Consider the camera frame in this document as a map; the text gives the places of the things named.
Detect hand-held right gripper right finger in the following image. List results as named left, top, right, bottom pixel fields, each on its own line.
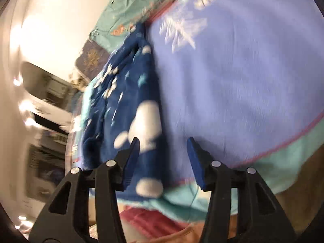
left=187, top=137, right=296, bottom=243

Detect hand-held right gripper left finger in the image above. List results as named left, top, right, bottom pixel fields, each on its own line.
left=28, top=137, right=140, bottom=243

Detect navy fleece garment white spots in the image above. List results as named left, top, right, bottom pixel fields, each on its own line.
left=81, top=23, right=170, bottom=203

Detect red cloth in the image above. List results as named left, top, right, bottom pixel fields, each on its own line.
left=119, top=206, right=193, bottom=241

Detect dark cabinet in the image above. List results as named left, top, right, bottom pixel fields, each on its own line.
left=27, top=142, right=68, bottom=199

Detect purple printed bedsheet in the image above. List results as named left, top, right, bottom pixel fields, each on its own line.
left=68, top=0, right=324, bottom=215

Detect beige striped cloth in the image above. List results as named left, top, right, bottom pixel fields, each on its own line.
left=68, top=73, right=87, bottom=90

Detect grey tree print pillow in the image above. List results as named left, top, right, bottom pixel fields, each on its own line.
left=75, top=39, right=112, bottom=81

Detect arched doorway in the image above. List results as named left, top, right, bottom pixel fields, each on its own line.
left=21, top=62, right=74, bottom=107

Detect teal patterned pillow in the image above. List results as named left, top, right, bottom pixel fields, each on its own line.
left=90, top=0, right=193, bottom=53

